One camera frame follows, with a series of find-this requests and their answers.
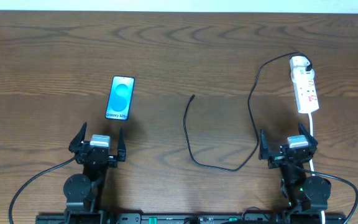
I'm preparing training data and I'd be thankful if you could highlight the black USB charging cable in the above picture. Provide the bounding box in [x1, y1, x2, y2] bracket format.
[183, 52, 313, 172]

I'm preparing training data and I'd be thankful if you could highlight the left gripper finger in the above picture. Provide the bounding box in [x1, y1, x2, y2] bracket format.
[117, 128, 127, 162]
[68, 122, 87, 153]

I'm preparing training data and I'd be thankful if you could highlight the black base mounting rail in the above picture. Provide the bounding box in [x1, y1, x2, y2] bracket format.
[35, 212, 347, 224]

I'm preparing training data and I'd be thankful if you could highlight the blue Galaxy S25 smartphone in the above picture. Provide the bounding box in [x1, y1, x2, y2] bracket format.
[105, 76, 135, 121]

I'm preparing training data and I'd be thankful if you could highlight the white USB charger plug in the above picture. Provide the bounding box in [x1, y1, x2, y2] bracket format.
[290, 56, 313, 71]

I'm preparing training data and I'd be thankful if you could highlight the white power strip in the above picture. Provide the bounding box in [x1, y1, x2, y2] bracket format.
[291, 67, 319, 114]

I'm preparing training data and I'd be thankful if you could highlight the white power strip cord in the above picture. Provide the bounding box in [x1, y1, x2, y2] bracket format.
[308, 112, 326, 224]

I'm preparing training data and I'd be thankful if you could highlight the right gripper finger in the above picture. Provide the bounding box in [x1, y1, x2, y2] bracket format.
[298, 123, 318, 149]
[259, 129, 271, 160]

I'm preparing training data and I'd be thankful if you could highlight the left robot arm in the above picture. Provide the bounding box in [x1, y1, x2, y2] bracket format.
[63, 123, 126, 223]

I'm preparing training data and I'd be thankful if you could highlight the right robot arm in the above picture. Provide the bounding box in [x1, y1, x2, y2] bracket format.
[259, 123, 331, 223]

